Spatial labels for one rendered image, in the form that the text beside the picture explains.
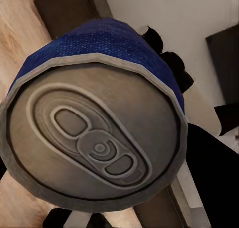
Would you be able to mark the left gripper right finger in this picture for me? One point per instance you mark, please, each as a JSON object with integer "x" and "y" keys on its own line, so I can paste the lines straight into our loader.
{"x": 215, "y": 170}

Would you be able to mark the can of soda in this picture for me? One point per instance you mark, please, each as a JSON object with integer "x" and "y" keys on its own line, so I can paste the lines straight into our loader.
{"x": 94, "y": 121}

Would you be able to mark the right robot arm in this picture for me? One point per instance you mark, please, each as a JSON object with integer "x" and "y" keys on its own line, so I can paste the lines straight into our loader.
{"x": 199, "y": 111}

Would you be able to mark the cabinet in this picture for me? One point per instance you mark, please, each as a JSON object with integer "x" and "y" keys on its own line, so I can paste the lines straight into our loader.
{"x": 169, "y": 208}

